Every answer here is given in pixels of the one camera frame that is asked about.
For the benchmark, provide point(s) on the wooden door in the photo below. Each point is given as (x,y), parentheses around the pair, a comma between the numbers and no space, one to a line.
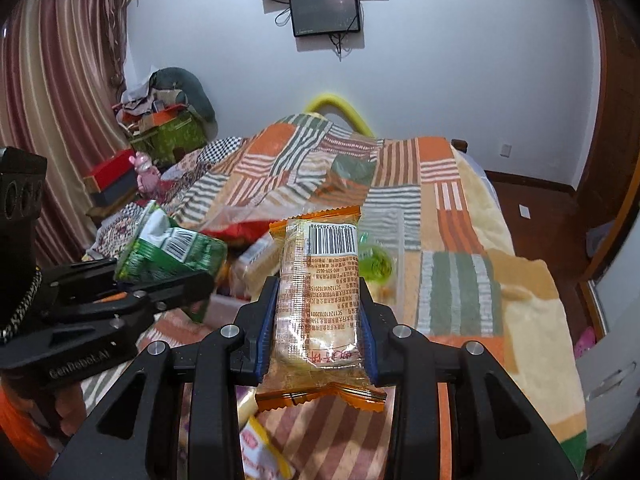
(615,135)

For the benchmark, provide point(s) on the green round jelly cup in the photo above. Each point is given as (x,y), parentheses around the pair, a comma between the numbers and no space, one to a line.
(376,262)

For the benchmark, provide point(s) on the pink slippers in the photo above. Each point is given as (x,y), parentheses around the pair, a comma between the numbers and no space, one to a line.
(585,342)

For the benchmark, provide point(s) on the sliced bread packet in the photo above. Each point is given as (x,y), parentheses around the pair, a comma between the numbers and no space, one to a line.
(255,260)

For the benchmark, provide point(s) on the white wall outlet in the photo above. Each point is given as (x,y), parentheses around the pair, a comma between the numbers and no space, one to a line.
(505,150)

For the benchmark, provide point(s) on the yellow foam tube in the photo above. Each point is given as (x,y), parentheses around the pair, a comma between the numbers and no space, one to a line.
(345,107)

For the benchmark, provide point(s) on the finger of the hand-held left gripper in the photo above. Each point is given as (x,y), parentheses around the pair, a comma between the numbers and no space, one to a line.
(80,270)
(175,292)

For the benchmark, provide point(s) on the pink plush toy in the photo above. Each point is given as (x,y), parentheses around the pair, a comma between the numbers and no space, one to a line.
(146,175)

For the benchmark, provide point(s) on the red snack packet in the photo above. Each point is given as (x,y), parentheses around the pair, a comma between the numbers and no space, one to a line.
(240,230)

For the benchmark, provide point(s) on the dark green cushion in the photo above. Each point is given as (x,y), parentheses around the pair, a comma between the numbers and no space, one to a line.
(192,92)

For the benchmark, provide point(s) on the green snack bag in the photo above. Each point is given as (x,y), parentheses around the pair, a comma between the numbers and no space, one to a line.
(170,250)

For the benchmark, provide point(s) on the small black wall monitor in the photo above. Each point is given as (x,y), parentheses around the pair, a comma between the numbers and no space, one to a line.
(325,12)

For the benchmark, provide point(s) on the person's left hand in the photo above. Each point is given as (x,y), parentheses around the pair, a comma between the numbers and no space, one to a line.
(70,410)

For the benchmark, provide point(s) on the wooden bed frame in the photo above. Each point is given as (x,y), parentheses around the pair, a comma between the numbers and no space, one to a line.
(460,146)

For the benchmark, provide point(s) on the striped red curtain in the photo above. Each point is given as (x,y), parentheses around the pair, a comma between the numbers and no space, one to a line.
(55,110)

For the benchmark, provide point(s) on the white hard case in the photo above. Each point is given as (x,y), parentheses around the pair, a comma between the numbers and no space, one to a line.
(612,350)

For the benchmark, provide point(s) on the white bed sheet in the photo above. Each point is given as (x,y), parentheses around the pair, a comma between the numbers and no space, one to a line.
(477,172)

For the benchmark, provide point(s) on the white floor plate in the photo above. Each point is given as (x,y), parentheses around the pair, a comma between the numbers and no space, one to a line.
(524,211)

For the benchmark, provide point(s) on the red flat box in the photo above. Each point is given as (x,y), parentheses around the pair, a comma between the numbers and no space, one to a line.
(112,170)

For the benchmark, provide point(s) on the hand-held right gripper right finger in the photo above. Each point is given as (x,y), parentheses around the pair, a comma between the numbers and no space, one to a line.
(367,342)

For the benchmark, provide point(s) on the dark flat box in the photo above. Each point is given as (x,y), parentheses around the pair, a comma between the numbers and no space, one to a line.
(112,195)

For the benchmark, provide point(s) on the yellow snack packet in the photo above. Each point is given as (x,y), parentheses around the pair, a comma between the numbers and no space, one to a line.
(262,452)

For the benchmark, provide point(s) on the pile of clutter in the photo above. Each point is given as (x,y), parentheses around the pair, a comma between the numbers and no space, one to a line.
(145,105)

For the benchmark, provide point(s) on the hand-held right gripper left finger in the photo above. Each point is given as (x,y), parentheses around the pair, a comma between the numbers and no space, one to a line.
(265,332)

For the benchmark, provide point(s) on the orange cake packet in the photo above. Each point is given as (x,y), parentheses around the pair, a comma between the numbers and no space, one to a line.
(320,300)

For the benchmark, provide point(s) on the patchwork blanket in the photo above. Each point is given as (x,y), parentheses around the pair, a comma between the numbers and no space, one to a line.
(450,280)

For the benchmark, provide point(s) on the clear plastic storage box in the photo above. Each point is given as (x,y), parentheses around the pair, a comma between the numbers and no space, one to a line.
(390,240)

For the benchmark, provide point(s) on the green floral box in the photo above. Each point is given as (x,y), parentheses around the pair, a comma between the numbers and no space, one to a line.
(175,137)

